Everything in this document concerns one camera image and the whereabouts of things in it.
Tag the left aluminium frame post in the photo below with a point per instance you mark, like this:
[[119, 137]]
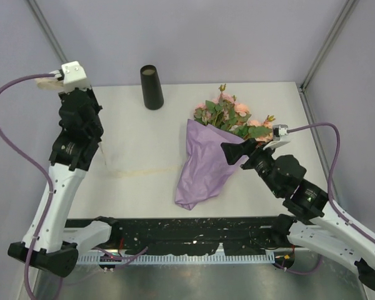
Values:
[[43, 24]]

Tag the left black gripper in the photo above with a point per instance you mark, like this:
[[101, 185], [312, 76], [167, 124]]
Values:
[[92, 95]]

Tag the cream gold-lettered ribbon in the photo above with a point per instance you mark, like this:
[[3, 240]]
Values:
[[51, 84]]

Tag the aluminium frame post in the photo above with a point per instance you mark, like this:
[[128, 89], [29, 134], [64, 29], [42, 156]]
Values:
[[43, 24], [328, 43]]

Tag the pink flower bunch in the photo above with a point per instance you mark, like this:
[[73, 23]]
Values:
[[227, 114]]

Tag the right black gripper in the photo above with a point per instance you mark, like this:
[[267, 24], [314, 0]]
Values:
[[232, 151]]

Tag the right aluminium frame post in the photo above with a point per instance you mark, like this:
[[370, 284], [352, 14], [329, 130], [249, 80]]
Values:
[[328, 43]]

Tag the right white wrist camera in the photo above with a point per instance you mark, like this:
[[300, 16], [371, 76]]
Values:
[[280, 137]]

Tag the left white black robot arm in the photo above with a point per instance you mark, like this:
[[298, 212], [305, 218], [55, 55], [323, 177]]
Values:
[[44, 245]]

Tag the black conical vase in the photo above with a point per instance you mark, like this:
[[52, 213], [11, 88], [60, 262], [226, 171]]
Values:
[[151, 87]]

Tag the purple wrapping paper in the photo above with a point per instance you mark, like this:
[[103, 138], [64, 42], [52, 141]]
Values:
[[206, 170]]

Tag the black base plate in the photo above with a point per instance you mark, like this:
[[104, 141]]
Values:
[[196, 236]]

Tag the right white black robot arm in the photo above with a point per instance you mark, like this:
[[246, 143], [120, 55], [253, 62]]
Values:
[[316, 221]]

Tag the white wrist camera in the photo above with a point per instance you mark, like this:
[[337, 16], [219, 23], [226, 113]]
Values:
[[280, 137], [73, 76]]

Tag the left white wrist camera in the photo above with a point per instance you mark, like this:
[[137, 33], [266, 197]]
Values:
[[73, 76]]

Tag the white slotted cable duct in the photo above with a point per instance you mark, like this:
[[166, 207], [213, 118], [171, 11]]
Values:
[[93, 258]]

